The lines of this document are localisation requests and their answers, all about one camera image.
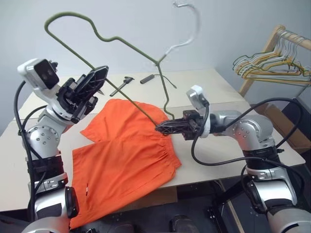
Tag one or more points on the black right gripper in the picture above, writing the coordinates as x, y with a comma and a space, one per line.
193, 126

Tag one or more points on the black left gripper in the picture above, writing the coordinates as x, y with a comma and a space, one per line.
70, 104

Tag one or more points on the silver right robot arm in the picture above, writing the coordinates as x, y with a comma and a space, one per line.
252, 131

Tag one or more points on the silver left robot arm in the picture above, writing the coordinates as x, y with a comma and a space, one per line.
41, 136

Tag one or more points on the orange shorts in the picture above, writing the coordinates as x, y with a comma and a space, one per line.
126, 157

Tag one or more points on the black caliper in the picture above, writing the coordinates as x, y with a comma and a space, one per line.
126, 80

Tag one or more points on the wooden clothes rack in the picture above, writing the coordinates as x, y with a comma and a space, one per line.
247, 86

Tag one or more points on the dark rounded shape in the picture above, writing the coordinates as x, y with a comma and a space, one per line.
181, 223

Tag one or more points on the brown cardboard box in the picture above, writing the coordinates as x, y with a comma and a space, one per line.
289, 128

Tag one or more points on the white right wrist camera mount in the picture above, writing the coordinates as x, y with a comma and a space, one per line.
194, 95

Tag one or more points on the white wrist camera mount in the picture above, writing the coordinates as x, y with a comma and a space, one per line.
194, 95
40, 91

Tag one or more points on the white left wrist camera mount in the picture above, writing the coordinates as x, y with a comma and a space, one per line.
40, 91

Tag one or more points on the black metal frame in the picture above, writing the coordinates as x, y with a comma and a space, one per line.
218, 216

